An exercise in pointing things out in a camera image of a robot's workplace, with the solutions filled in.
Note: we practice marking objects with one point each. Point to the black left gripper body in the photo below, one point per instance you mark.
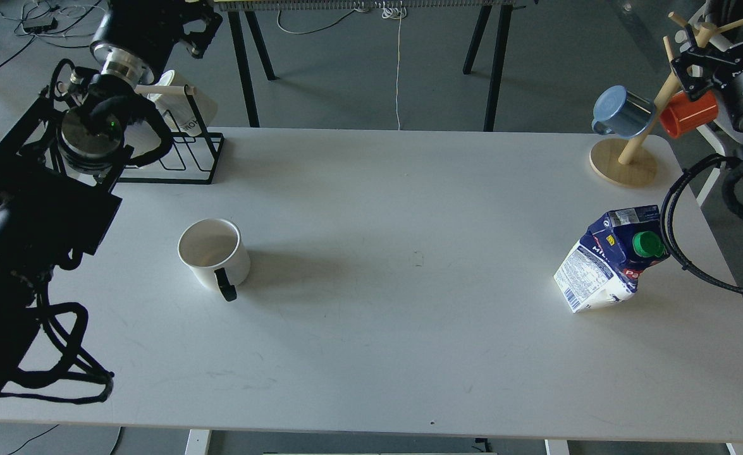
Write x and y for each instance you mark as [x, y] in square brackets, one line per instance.
[136, 38]

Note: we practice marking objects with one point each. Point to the white mug black handle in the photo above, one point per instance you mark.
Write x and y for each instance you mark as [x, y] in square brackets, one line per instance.
[213, 249]

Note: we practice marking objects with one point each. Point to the blue white milk carton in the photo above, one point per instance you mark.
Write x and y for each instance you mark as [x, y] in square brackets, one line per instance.
[604, 266]

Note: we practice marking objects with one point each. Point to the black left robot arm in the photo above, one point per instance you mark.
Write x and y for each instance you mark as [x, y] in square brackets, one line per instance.
[58, 166]

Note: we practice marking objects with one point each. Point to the white cup in rack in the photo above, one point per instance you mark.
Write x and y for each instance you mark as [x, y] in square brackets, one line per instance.
[178, 113]

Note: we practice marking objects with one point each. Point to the black trestle table legs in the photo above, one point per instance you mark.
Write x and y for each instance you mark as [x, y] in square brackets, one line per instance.
[372, 64]

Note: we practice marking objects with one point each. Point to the blue metallic mug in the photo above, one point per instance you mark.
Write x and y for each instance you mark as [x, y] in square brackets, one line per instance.
[620, 111]

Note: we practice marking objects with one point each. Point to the wooden mug tree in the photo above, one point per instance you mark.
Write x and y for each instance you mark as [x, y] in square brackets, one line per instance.
[627, 162]

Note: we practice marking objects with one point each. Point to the orange mug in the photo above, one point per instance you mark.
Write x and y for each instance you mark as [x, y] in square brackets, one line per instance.
[682, 115]

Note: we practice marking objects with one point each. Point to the black wire cup rack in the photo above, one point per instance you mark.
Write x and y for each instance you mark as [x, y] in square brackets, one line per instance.
[191, 160]

